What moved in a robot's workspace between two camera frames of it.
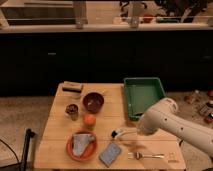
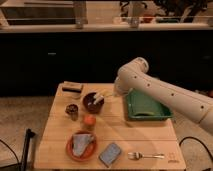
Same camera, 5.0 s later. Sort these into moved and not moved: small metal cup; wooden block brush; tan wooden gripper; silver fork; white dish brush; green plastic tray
Moved: white dish brush; tan wooden gripper
Not moved: small metal cup; wooden block brush; green plastic tray; silver fork
